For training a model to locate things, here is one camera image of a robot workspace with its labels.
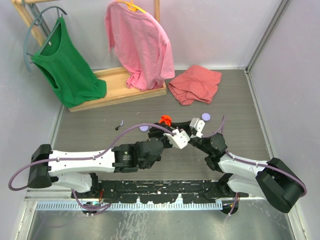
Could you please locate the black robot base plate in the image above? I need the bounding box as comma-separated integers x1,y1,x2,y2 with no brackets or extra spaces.
76,180,236,204

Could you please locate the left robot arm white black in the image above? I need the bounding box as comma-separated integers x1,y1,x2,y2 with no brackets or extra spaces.
27,124,170,198

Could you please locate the coral folded cloth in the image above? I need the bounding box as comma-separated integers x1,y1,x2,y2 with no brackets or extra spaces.
168,65,222,106

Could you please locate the grey-blue hanger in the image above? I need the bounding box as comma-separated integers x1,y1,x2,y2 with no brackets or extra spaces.
23,6,68,73

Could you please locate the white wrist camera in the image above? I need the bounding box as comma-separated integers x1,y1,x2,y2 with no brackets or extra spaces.
163,129,190,150
189,117,205,138

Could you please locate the green tank top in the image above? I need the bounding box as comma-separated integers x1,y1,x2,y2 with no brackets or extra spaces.
30,17,107,108

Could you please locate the lilac earbud charging case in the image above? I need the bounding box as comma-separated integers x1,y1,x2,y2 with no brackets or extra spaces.
201,112,211,122

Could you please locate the white slotted cable duct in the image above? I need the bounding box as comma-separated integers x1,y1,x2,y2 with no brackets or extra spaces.
35,200,223,211

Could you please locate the lilac round charging case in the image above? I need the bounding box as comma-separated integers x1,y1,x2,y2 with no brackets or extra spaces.
139,125,149,133

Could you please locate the pink t-shirt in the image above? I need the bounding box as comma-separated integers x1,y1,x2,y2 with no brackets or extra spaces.
104,1,175,91

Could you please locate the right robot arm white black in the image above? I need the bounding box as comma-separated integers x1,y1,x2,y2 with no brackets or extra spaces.
171,118,307,213

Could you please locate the orange round charging case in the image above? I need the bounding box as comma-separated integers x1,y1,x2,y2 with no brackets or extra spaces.
159,115,172,126

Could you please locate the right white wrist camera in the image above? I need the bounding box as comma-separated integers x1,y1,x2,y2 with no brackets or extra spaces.
189,117,205,138

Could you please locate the aluminium corner post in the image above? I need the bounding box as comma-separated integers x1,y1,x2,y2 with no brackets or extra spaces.
244,0,293,74

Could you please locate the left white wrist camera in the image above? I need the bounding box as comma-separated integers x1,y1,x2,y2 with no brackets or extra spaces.
163,129,190,150

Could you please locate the yellow hanger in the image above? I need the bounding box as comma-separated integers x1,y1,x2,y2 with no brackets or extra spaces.
116,0,146,14

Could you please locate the wooden clothes rack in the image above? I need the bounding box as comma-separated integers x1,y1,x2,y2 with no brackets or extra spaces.
11,0,167,112

